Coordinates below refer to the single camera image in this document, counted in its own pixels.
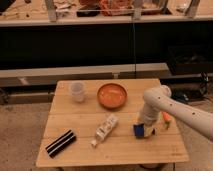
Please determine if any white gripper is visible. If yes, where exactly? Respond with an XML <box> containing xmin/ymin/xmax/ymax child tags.
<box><xmin>133</xmin><ymin>104</ymin><xmax>159</xmax><ymax>138</ymax></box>

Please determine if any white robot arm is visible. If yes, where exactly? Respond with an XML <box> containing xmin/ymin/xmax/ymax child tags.
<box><xmin>138</xmin><ymin>85</ymin><xmax>213</xmax><ymax>142</ymax></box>

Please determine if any orange carrot toy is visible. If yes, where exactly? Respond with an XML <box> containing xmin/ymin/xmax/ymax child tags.
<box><xmin>162</xmin><ymin>112</ymin><xmax>171</xmax><ymax>129</ymax></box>

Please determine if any white plastic bottle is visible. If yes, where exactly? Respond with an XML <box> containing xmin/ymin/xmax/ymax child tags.
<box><xmin>91</xmin><ymin>114</ymin><xmax>118</xmax><ymax>147</ymax></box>

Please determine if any orange bowl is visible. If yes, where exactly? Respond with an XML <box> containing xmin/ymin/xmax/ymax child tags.
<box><xmin>97</xmin><ymin>83</ymin><xmax>127</xmax><ymax>109</ymax></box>

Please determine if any wooden table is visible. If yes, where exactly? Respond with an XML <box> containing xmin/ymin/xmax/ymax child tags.
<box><xmin>36</xmin><ymin>79</ymin><xmax>189</xmax><ymax>167</ymax></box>

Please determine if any clear plastic cup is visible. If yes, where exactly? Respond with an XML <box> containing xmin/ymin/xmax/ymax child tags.
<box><xmin>69</xmin><ymin>81</ymin><xmax>85</xmax><ymax>103</ymax></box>

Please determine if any black bin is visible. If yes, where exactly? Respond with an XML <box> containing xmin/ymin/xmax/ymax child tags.
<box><xmin>166</xmin><ymin>45</ymin><xmax>213</xmax><ymax>75</ymax></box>

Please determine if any black cable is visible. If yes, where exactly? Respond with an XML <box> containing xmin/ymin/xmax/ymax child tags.
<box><xmin>132</xmin><ymin>18</ymin><xmax>138</xmax><ymax>80</ymax></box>

